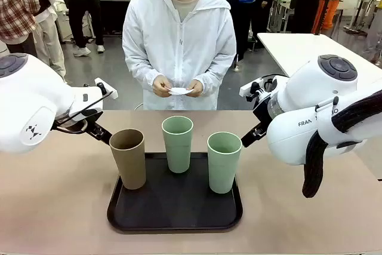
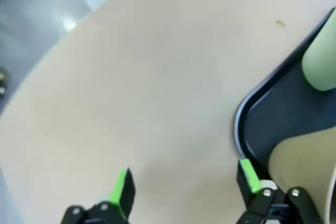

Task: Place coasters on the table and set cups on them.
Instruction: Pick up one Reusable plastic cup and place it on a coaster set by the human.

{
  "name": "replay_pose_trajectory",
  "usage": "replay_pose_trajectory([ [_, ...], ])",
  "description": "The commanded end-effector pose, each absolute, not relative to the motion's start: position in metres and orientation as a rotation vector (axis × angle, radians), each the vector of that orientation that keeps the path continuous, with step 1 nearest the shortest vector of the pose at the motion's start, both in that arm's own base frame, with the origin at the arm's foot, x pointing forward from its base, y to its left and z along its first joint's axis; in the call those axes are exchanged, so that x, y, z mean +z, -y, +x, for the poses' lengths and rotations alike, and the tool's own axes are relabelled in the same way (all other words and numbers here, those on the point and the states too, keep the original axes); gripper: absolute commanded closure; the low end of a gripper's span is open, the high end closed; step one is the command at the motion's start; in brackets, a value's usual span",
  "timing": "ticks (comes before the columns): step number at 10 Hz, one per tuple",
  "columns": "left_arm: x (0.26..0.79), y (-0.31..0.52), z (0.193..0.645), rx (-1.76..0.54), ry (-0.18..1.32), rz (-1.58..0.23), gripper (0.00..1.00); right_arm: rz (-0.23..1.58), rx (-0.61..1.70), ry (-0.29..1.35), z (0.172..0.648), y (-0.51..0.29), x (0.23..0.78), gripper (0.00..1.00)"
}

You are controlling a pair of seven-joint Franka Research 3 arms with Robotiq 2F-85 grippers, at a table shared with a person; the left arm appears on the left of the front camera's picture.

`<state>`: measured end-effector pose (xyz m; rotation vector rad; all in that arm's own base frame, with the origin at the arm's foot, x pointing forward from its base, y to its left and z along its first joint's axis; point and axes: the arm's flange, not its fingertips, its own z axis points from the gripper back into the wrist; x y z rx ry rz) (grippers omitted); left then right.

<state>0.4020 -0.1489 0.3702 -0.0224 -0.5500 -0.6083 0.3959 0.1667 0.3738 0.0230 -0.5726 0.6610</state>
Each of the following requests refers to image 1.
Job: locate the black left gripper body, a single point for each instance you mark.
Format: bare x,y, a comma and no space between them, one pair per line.
89,112

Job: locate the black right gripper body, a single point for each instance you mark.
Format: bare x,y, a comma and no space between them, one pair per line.
262,111

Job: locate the brown tall cup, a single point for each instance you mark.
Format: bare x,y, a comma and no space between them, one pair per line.
128,159

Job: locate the green tall cup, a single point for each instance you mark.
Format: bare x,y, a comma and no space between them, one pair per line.
224,168
177,150

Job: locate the white paper doily coaster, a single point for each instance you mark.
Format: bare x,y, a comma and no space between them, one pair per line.
180,91

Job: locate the person's left forearm white sleeve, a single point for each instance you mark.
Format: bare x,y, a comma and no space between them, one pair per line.
215,73

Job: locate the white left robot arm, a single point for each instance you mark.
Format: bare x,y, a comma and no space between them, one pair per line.
30,102

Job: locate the person's right forearm white sleeve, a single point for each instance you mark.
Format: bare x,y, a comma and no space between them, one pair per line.
140,76

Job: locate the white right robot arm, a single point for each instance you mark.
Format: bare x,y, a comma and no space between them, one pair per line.
286,144

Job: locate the person's left hand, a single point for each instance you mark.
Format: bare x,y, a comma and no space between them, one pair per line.
195,89

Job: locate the person's right hand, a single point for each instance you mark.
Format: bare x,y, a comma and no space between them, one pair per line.
161,86

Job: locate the white table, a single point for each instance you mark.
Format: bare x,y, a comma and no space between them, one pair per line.
286,49

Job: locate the person in beige trousers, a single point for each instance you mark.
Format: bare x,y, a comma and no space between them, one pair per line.
50,43

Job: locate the black workbench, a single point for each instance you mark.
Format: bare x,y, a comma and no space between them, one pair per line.
116,13

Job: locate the green framed desk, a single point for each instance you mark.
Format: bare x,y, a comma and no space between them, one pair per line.
280,10

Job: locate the black plastic tray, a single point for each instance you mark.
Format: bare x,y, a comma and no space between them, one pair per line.
173,207

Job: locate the person in dark clothes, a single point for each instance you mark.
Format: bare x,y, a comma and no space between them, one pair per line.
83,7

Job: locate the person in white jacket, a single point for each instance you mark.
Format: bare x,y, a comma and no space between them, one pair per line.
179,43

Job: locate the person in grey jacket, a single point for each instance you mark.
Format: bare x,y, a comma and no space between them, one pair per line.
304,4

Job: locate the black slanted pole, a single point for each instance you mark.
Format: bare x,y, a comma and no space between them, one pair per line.
323,7

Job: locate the person in plaid shirt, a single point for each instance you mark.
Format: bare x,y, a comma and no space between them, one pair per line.
15,4

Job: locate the person in grey trousers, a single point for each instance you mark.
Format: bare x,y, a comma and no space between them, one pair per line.
374,37

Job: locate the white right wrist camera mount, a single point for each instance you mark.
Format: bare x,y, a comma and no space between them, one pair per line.
247,87

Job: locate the white standing desk frame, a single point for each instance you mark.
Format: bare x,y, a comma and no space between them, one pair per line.
362,7

